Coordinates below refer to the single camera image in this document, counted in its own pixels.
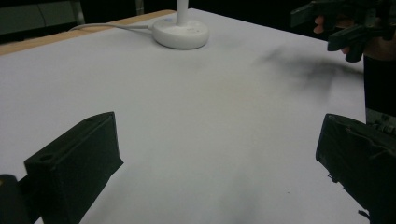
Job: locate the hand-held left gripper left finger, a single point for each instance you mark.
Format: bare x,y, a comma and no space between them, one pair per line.
74,161

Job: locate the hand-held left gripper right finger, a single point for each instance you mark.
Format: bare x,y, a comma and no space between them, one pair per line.
361,155

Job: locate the white table cover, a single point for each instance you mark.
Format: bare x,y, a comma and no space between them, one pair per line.
193,124

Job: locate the white round lamp base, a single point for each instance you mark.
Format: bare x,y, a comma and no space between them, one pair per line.
180,32

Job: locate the grey cabinet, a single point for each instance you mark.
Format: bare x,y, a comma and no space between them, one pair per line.
37,15

